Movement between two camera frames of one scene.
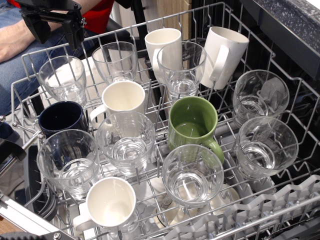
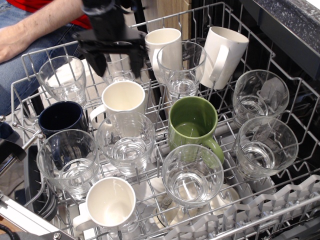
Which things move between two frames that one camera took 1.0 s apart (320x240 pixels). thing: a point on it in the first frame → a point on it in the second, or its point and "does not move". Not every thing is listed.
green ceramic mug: x=192 y=120 does not move
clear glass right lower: x=265 y=146 does not move
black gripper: x=66 y=11 → x=97 y=41
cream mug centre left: x=121 y=96 does not move
